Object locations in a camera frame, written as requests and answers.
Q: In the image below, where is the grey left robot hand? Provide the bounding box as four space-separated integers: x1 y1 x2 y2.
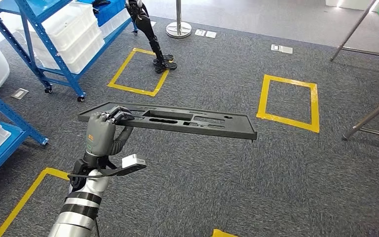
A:
84 105 135 157

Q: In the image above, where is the black plastic plate part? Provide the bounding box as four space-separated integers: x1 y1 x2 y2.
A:
77 102 258 141

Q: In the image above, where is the blue metal shelf rack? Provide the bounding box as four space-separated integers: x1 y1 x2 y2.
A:
0 0 138 103
0 83 49 188

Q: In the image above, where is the yellow floor tape square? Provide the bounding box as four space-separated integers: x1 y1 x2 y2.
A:
211 229 239 237
256 74 320 134
107 48 171 98

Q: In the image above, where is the black humanoid robot leg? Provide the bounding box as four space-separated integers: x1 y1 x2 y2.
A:
125 0 178 74

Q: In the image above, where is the blue plastic crate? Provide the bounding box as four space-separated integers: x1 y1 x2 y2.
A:
78 0 127 28

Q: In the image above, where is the steel table with crossbar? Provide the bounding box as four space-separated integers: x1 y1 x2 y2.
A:
330 0 379 63

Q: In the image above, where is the white cabinet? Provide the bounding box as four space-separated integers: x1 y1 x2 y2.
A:
325 0 379 10

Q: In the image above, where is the black camera bracket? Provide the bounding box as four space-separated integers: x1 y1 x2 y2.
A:
68 160 147 179

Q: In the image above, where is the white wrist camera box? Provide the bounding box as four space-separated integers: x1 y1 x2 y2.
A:
121 154 146 169

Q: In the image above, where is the silver stanchion post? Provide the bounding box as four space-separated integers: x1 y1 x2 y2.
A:
166 0 193 39

